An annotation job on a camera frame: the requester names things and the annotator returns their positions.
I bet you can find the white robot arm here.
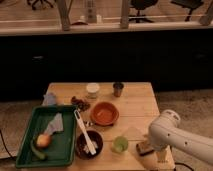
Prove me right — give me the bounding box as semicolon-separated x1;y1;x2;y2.
136;109;213;165

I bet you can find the dark brown bowl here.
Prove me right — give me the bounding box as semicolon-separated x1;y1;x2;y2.
75;129;104;160

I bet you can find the red bowl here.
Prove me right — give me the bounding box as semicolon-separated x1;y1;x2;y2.
90;102;119;126

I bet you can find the green cup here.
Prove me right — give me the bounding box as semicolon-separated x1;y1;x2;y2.
112;136;128;153

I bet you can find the small metal object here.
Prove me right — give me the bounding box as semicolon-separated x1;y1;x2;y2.
85;121;94;127

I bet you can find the metal cup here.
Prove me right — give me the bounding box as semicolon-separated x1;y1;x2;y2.
113;82;124;97

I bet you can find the white spatula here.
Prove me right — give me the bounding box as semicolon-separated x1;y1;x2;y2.
74;110;96;155

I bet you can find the white lidded jar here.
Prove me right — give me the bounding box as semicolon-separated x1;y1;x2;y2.
86;83;100;99

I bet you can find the green plastic tray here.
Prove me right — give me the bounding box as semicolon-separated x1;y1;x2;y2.
15;105;76;169

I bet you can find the grey cloth in tray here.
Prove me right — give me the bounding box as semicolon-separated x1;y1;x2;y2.
44;113;63;135

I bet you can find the red apple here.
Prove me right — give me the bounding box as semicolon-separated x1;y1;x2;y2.
36;134;51;148

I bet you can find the green cucumber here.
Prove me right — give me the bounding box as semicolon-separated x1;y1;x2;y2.
30;141;47;160

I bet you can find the black office chair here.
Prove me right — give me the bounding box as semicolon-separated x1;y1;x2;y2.
129;0;158;23

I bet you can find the black cable on floor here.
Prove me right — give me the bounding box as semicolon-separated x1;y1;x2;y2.
173;161;194;171

